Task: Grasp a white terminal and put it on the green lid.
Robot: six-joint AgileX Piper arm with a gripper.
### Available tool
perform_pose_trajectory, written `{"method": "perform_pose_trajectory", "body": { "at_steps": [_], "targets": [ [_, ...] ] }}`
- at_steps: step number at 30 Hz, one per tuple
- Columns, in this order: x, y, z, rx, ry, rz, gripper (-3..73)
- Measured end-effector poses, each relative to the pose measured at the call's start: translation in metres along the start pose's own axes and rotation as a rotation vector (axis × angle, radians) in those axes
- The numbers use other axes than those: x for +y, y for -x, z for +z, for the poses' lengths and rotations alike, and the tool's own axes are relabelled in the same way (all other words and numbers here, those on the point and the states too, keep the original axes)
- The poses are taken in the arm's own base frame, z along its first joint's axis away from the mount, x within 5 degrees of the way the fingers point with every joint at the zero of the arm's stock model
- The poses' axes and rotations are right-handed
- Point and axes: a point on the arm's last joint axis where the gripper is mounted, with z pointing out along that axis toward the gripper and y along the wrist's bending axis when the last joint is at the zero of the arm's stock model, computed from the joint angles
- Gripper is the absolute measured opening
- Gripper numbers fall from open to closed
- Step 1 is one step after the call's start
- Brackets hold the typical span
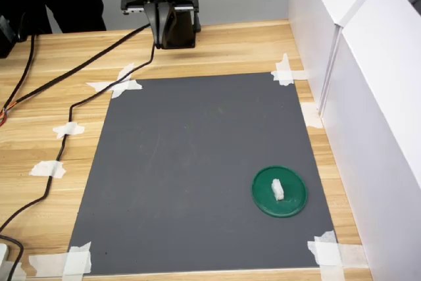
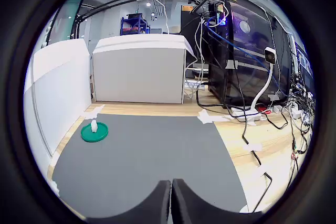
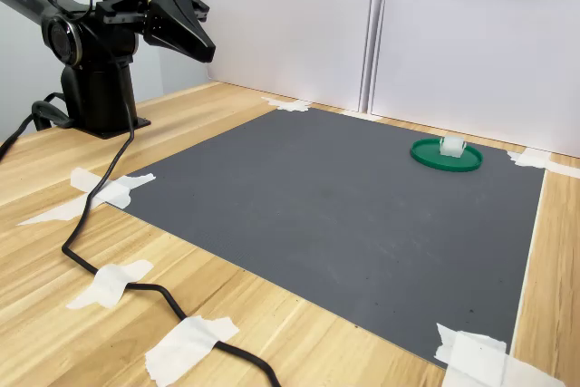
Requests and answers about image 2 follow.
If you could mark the white partition panel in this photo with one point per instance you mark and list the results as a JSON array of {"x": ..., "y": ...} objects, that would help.
[
  {"x": 32, "y": 119},
  {"x": 139, "y": 77},
  {"x": 63, "y": 82}
]

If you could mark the black glass computer tower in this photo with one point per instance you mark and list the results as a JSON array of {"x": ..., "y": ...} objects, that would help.
[{"x": 249, "y": 37}]

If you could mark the white power strip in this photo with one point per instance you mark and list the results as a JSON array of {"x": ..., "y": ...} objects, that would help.
[{"x": 241, "y": 112}]

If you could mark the white gooseneck camera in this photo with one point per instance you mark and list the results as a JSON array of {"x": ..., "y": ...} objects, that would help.
[{"x": 270, "y": 55}]

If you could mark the dark grey mat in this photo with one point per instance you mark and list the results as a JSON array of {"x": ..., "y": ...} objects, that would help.
[{"x": 144, "y": 150}]

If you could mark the small white plastic terminal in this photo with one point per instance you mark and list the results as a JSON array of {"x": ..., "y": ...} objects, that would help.
[{"x": 94, "y": 127}]

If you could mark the round green lid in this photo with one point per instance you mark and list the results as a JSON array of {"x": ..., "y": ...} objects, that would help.
[{"x": 98, "y": 136}]

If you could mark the blue shelf rack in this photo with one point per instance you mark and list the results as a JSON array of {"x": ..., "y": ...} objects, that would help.
[{"x": 135, "y": 23}]

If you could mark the lit computer monitor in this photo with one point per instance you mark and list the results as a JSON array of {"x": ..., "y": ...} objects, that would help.
[{"x": 305, "y": 62}]

